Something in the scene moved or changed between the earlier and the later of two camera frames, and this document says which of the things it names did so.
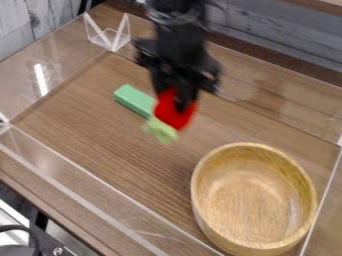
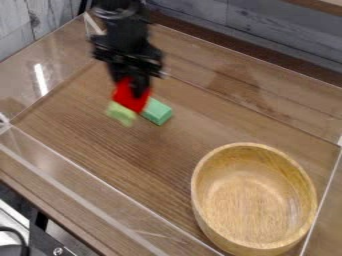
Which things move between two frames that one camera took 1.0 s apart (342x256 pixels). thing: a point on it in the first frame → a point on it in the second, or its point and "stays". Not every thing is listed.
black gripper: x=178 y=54 → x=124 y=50
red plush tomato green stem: x=169 y=119 → x=123 y=94
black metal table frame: x=47 y=245 stays
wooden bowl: x=253 y=200 stays
